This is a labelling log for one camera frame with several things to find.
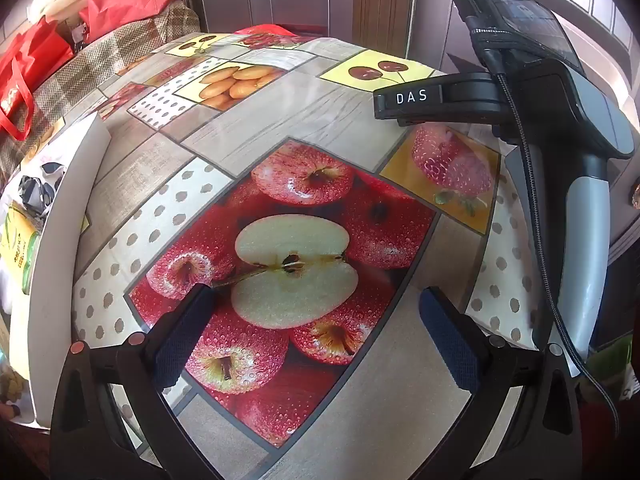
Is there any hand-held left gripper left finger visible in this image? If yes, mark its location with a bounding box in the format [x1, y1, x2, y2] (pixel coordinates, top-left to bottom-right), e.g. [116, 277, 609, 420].
[49, 284, 217, 480]

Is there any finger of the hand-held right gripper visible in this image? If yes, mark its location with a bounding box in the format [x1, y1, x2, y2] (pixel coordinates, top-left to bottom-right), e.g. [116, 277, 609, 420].
[372, 72, 505, 128]

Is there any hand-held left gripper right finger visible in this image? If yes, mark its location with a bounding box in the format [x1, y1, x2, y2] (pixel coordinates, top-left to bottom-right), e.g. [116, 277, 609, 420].
[419, 286, 587, 480]

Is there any white cardboard box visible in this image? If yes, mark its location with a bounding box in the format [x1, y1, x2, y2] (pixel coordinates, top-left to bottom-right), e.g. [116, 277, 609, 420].
[10, 110, 112, 429]

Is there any yellow green tissue pack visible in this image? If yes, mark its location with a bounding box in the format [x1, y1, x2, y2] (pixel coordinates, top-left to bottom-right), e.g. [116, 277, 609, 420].
[0, 204, 44, 297]

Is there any fruit print tablecloth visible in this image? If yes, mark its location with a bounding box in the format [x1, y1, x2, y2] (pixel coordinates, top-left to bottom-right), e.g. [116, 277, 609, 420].
[0, 25, 556, 480]

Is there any plaid blanket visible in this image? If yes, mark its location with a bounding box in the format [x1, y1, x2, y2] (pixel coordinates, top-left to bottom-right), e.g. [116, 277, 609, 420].
[0, 0, 202, 176]

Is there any red tote bag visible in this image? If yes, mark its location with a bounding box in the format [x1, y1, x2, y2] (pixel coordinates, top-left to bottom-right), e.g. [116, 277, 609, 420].
[0, 17, 76, 142]

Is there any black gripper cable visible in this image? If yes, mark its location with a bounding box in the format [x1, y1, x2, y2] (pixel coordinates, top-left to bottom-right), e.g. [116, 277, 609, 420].
[492, 72, 622, 437]

